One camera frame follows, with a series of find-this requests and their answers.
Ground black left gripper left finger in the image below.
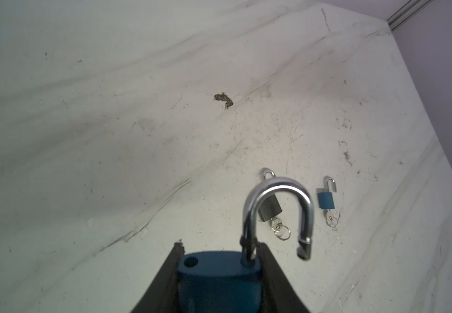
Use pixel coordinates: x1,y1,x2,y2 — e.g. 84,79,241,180
132,242,185,313

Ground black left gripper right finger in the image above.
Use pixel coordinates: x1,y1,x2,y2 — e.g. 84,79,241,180
257,243,310,313

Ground blue padlock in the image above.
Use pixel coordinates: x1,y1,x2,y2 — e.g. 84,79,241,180
177,177,314,312
317,176,337,210

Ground small grey padlock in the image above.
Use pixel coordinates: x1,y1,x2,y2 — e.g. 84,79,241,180
259,168,282,222

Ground silver key with ring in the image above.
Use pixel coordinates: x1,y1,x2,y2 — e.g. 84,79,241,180
324,209,341,229

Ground aluminium frame profiles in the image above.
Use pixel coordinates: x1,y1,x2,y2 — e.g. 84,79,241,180
387,0,433,32

